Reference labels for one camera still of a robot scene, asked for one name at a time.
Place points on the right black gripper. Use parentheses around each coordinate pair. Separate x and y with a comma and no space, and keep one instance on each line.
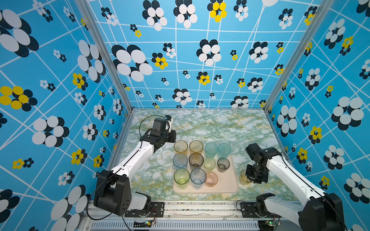
(261,177)

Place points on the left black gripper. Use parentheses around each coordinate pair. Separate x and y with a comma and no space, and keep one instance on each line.
(173,133)

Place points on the small amber glass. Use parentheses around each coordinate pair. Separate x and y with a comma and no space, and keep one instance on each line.
(244,179)

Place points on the tall amber glass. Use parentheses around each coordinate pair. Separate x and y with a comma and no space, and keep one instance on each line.
(181,147)

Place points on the textured blue glass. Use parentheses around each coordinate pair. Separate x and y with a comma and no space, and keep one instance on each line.
(180,161)

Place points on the small grey glass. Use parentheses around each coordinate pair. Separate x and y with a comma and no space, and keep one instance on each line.
(223,164)

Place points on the tall yellow glass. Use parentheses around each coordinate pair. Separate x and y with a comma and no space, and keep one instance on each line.
(196,146)

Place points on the teal dotted glass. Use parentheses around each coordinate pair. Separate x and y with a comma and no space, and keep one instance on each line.
(224,150)
(211,149)

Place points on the tall grey glass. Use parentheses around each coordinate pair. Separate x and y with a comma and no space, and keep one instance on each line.
(196,160)

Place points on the tall green glass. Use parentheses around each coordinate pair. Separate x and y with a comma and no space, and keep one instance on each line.
(181,177)

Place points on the small pink glass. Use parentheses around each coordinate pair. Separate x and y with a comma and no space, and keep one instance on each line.
(211,179)

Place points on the small light green glass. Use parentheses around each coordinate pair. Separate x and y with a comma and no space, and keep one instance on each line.
(209,164)

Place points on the tall pale blue glass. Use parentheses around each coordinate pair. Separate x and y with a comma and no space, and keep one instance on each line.
(198,178)

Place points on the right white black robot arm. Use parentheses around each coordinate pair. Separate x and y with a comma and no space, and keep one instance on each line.
(318,211)

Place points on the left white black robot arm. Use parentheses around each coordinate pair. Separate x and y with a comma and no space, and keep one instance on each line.
(113,190)

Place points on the cream plastic tray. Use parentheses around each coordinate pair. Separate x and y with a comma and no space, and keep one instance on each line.
(227,182)

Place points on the right green circuit board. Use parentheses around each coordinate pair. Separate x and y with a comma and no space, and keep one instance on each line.
(266,225)

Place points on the green circuit board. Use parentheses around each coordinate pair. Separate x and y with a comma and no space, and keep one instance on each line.
(266,225)
(144,224)

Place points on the left green circuit board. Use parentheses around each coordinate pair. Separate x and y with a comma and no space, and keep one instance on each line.
(144,224)

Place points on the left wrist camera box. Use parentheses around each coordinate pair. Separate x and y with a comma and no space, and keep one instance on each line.
(169,121)

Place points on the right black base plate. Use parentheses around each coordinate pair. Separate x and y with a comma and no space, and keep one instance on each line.
(251,210)

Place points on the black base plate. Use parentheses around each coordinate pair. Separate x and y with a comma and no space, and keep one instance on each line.
(251,210)
(156,210)

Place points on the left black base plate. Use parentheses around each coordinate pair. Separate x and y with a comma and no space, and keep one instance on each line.
(156,210)

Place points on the aluminium front rail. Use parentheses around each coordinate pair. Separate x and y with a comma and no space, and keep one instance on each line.
(190,216)

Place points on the left aluminium corner post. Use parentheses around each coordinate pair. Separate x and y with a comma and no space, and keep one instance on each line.
(94,31)

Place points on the aluminium corner post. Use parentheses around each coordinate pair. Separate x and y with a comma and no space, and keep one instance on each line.
(94,31)
(308,35)

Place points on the right aluminium corner post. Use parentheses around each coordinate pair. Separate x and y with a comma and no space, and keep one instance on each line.
(308,35)

